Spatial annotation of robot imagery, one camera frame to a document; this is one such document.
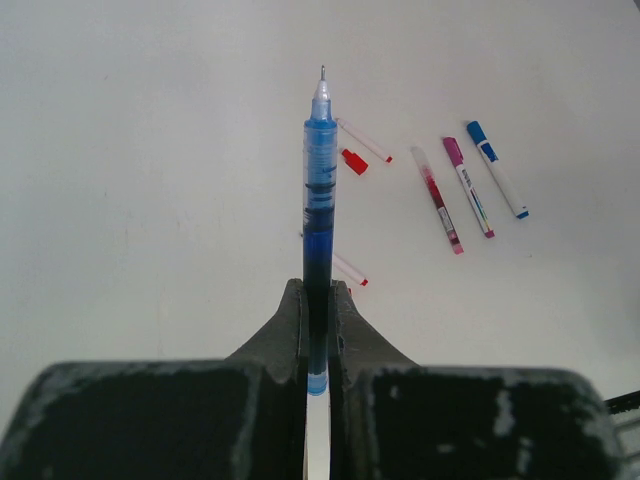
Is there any thin white red pen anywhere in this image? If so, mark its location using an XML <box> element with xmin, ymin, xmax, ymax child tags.
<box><xmin>332</xmin><ymin>253</ymin><xmax>369</xmax><ymax>286</ymax></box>

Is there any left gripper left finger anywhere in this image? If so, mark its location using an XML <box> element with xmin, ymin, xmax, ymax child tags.
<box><xmin>1</xmin><ymin>279</ymin><xmax>308</xmax><ymax>479</ymax></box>

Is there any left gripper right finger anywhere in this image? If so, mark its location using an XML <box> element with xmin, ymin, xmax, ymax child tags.
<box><xmin>328</xmin><ymin>282</ymin><xmax>630</xmax><ymax>479</ymax></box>

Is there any pink white pen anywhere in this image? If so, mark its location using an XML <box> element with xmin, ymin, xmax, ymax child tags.
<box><xmin>442</xmin><ymin>137</ymin><xmax>495</xmax><ymax>238</ymax></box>

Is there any thin red tipped refill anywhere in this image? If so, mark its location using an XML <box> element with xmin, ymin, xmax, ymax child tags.
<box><xmin>336</xmin><ymin>118</ymin><xmax>393</xmax><ymax>163</ymax></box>

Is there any red pen cap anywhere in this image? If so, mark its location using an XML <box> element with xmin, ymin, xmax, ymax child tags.
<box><xmin>341</xmin><ymin>148</ymin><xmax>369</xmax><ymax>176</ymax></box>

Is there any white marker blue end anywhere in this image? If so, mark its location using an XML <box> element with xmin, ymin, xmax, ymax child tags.
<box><xmin>466</xmin><ymin>121</ymin><xmax>529</xmax><ymax>219</ymax></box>

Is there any white pen blue print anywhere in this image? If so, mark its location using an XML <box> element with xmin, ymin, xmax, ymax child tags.
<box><xmin>302</xmin><ymin>68</ymin><xmax>337</xmax><ymax>396</ymax></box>

